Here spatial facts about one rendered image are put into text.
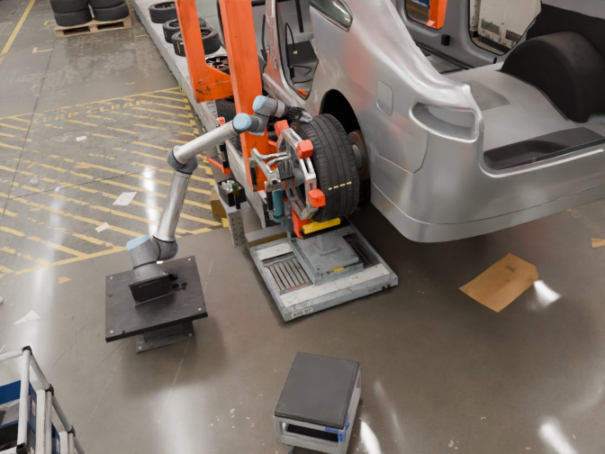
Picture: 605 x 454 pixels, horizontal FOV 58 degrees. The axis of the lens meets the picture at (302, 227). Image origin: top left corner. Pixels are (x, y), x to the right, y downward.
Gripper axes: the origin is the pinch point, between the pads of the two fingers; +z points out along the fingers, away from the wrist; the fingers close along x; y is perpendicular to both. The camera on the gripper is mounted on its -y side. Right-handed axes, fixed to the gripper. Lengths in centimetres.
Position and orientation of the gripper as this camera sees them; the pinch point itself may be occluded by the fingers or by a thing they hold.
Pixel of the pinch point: (310, 118)
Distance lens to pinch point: 335.4
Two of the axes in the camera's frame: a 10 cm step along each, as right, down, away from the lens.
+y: 3.5, 4.3, -8.3
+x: 3.4, -8.9, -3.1
